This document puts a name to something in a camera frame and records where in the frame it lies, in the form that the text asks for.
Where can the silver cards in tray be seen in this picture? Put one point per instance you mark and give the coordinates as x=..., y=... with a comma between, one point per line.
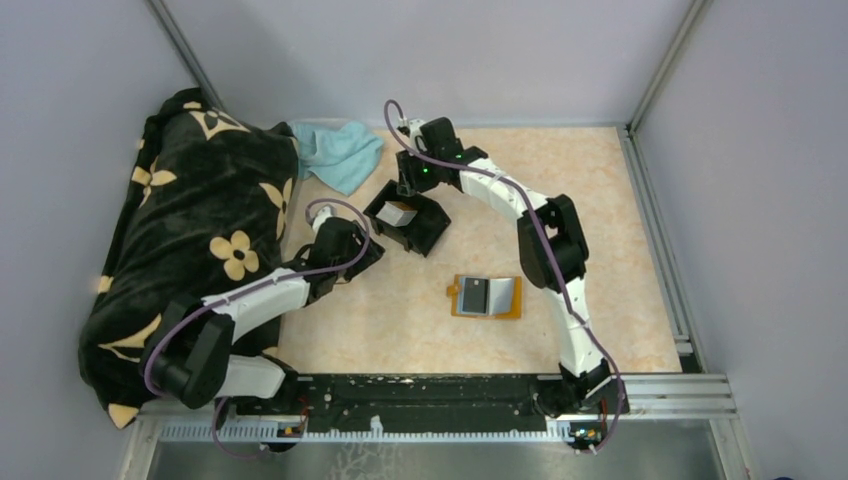
x=396, y=214

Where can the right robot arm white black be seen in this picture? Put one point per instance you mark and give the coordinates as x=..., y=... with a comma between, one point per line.
x=552, y=247

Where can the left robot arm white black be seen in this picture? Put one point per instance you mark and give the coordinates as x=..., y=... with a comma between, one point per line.
x=190, y=355

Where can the black card tray box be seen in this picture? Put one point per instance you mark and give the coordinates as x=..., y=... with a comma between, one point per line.
x=423, y=233

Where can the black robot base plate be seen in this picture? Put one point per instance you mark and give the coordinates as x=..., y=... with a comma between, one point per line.
x=430, y=404

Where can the light blue cloth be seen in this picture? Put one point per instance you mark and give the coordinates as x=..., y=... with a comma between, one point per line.
x=341, y=158

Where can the aluminium frame rail front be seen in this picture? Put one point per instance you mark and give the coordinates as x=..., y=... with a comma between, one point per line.
x=652, y=397

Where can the tan leather card holder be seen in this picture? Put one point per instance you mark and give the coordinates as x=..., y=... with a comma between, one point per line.
x=504, y=302

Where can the black floral blanket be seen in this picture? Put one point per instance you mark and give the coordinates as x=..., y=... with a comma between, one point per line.
x=204, y=213

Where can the black VIP credit card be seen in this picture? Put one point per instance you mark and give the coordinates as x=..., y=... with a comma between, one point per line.
x=474, y=296

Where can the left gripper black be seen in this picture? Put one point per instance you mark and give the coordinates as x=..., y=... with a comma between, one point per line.
x=373, y=253

